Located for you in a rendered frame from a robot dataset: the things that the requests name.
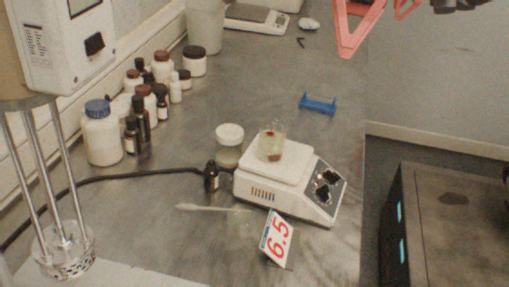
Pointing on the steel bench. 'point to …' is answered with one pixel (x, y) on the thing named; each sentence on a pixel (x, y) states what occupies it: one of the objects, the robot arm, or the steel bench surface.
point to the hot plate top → (298, 155)
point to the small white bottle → (174, 88)
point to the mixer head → (52, 49)
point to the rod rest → (317, 105)
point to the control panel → (321, 186)
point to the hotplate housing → (282, 195)
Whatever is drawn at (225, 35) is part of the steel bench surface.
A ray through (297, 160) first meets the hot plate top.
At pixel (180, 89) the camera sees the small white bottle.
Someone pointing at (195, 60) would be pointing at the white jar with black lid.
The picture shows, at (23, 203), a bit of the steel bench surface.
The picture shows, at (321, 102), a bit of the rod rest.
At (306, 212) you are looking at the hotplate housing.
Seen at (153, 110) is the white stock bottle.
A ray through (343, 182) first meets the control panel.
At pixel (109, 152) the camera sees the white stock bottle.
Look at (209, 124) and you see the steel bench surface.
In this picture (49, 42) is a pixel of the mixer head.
